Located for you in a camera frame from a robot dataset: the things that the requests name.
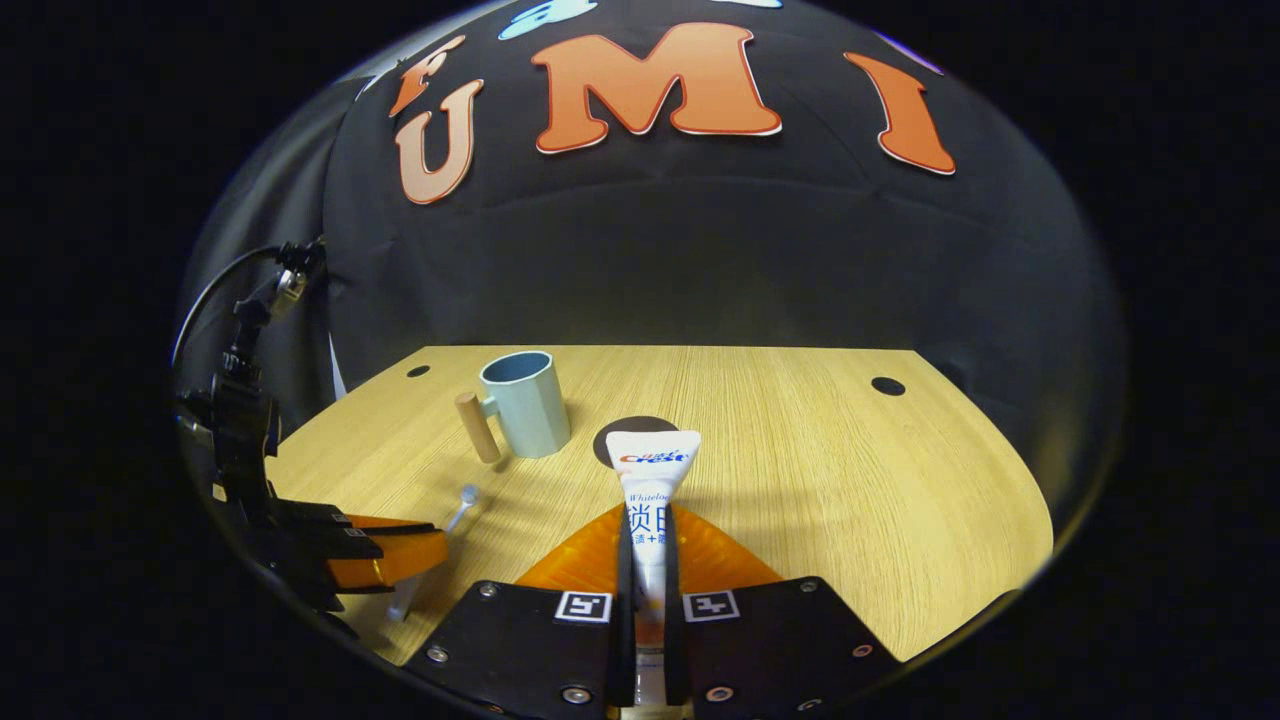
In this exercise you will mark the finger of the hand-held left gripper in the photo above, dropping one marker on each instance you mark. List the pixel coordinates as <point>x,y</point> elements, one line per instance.
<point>400,558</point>
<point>325,515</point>

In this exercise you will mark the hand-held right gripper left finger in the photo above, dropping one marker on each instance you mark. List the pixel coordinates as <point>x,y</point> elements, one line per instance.
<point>520,645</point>

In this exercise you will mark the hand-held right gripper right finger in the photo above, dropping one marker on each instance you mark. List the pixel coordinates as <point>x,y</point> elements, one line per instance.
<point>780,645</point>

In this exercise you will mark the white toothbrush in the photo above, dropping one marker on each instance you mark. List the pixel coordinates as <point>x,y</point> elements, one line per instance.
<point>458,515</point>

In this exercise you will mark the white toothpaste tube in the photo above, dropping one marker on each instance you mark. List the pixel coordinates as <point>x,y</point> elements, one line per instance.
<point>652,470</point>

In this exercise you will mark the dark round coaster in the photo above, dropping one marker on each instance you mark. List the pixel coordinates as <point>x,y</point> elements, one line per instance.
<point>612,432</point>

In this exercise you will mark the black backdrop cloth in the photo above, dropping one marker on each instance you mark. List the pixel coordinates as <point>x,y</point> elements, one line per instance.
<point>700,250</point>

